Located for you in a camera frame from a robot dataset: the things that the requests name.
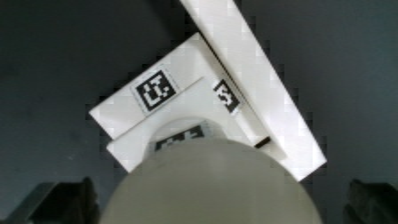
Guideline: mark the white lamp bulb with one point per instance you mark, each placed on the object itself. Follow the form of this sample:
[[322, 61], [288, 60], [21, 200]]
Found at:
[[208, 182]]

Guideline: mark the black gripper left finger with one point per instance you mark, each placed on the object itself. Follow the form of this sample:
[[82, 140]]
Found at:
[[60, 203]]

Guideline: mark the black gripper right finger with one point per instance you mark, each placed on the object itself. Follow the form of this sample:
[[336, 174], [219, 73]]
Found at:
[[371, 206]]

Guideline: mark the white lamp base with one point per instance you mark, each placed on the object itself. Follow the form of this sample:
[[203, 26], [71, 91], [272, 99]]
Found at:
[[180, 104]]

